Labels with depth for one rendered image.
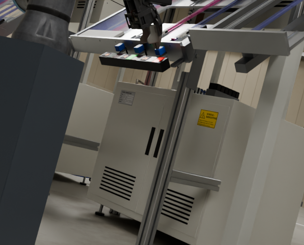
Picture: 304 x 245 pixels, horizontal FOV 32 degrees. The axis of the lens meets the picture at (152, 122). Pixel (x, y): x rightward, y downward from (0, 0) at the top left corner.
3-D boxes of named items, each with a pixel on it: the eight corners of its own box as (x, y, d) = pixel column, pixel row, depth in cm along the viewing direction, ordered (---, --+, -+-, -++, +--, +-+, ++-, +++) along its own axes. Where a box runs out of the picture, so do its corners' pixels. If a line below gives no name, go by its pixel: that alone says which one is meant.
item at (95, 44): (184, 62, 177) (179, 43, 174) (75, 51, 225) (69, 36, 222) (187, 61, 178) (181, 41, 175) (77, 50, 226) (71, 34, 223)
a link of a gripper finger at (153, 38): (147, 54, 176) (140, 28, 172) (160, 47, 179) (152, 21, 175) (154, 55, 174) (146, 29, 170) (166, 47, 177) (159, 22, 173)
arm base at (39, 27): (43, 44, 128) (54, 6, 129) (-2, 36, 135) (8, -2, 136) (77, 60, 142) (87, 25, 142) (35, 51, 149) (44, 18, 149)
